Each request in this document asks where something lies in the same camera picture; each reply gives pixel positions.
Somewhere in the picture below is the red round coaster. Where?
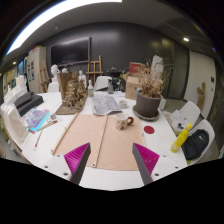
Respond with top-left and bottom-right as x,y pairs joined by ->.
144,126 -> 155,134

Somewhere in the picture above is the grey plant pot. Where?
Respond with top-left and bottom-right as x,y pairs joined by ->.
136,93 -> 161,116

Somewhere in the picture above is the black wall screen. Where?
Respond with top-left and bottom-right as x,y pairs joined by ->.
51,37 -> 91,67

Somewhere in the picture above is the brown wooden board left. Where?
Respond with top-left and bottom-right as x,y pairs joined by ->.
54,114 -> 108,167

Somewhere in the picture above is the small tape roll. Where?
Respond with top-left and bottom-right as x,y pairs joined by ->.
119,100 -> 127,109

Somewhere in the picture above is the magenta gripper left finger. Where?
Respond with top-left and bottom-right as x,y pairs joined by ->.
64,143 -> 91,185

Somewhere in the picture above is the black boxes stack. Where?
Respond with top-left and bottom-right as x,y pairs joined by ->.
15,92 -> 43,116

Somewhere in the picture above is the yellow bottle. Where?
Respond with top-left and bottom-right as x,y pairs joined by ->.
170,123 -> 192,152

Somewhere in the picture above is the brown wooden board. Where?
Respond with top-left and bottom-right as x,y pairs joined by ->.
95,116 -> 145,171
54,114 -> 108,167

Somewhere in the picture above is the colourful painting sheet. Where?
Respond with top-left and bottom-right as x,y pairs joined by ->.
22,108 -> 50,132

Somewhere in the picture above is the golden sculpture model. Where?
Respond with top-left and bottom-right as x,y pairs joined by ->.
56,71 -> 87,115

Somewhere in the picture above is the white plaster bust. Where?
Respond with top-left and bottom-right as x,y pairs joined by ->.
51,64 -> 60,82

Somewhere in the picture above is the floral ceramic mug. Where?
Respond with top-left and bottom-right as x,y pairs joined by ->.
116,113 -> 134,130

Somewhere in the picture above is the wooden easel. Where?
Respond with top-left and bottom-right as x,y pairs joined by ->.
86,56 -> 103,82

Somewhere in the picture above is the printed newspaper sheet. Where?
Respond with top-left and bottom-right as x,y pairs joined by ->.
92,96 -> 121,115

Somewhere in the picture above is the white chair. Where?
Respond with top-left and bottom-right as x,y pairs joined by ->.
94,76 -> 111,91
172,101 -> 200,131
183,119 -> 215,165

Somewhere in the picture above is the cardboard box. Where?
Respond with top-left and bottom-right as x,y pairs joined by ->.
122,74 -> 141,100

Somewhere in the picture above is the small spray bottle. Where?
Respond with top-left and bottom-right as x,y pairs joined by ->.
88,80 -> 94,97

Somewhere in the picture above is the white chair back right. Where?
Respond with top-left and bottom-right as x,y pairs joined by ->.
172,101 -> 200,131

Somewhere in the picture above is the long wooden stick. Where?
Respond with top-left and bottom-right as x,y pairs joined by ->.
51,113 -> 79,155

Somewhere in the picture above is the black backpack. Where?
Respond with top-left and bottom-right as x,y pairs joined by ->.
182,129 -> 209,160

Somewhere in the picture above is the dried brown plant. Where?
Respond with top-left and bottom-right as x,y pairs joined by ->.
138,59 -> 167,98

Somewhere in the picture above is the white chair far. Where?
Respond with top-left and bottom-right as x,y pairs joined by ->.
94,76 -> 111,91

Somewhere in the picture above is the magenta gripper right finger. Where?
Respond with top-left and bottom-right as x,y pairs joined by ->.
132,143 -> 159,185

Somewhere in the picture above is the wooden mannequin figure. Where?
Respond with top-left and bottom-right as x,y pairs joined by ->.
197,82 -> 206,111

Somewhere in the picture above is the grey pot saucer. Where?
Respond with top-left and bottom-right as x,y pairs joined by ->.
132,105 -> 159,121

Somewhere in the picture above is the brown wooden board right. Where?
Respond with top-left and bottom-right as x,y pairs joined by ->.
95,116 -> 145,171

